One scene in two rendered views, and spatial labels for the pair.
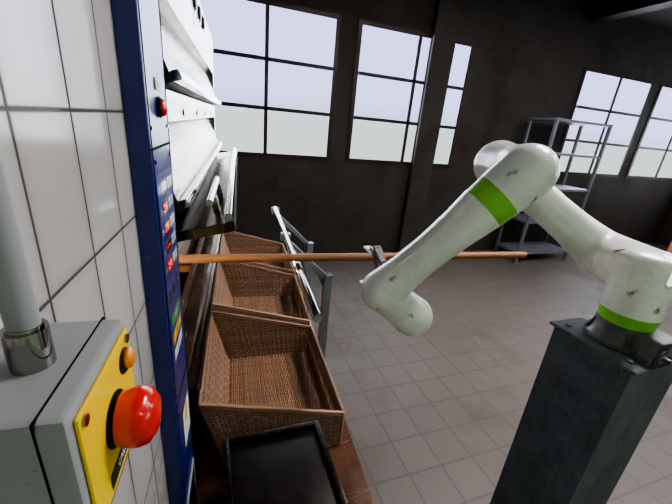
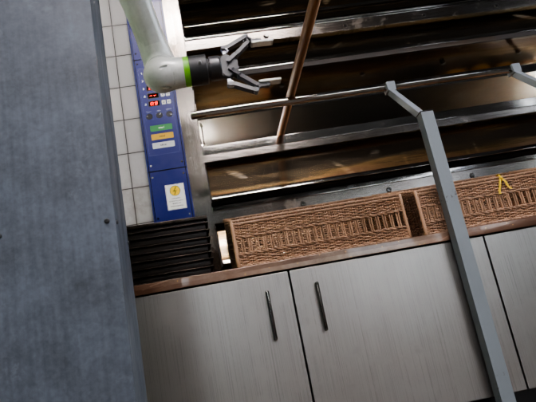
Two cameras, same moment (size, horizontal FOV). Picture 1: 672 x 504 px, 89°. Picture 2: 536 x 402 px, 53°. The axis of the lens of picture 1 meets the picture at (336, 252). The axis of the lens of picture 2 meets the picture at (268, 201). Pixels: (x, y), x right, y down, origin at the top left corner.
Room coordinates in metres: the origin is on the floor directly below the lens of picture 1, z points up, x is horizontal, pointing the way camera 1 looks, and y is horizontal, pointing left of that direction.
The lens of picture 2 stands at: (1.34, -1.64, 0.35)
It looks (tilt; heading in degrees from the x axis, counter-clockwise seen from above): 15 degrees up; 101
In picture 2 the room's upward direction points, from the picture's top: 11 degrees counter-clockwise
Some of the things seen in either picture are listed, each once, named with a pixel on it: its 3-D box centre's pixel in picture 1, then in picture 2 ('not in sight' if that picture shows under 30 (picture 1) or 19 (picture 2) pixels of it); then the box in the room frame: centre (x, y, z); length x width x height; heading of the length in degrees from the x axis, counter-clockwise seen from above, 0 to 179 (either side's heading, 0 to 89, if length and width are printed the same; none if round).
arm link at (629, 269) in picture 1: (636, 283); not in sight; (0.80, -0.76, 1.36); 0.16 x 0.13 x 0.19; 0
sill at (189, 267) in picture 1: (199, 221); (408, 122); (1.58, 0.67, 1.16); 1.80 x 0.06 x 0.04; 17
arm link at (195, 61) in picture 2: not in sight; (199, 71); (0.93, -0.18, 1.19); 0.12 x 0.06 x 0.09; 108
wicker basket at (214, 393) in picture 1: (268, 370); (306, 228); (1.11, 0.22, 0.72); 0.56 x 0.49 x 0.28; 18
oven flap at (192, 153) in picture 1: (200, 140); (389, 43); (1.59, 0.65, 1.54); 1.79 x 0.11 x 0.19; 17
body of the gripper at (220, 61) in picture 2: not in sight; (223, 67); (1.00, -0.16, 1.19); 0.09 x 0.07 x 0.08; 18
